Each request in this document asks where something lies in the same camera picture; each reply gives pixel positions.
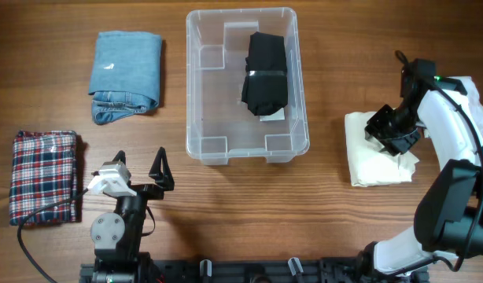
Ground cream cloth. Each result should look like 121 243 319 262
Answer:
345 112 419 187

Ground black garment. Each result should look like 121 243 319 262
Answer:
241 31 288 116

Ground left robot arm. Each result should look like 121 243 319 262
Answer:
79 147 175 283

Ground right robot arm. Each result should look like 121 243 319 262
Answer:
354 51 483 282

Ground clear plastic storage bin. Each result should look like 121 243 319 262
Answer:
186 7 310 165

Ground folded red plaid shirt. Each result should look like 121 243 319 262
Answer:
9 130 77 226

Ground white printed t-shirt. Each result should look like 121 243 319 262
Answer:
451 76 483 137

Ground folded blue denim jeans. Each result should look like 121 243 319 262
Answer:
88 31 162 125

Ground white label in bin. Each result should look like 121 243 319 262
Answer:
260 108 285 122

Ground right black cable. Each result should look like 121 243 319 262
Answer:
393 50 483 272

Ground black cable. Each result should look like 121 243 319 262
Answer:
16 187 90 283
393 50 483 272

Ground left black cable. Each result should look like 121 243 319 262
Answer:
16 187 90 283

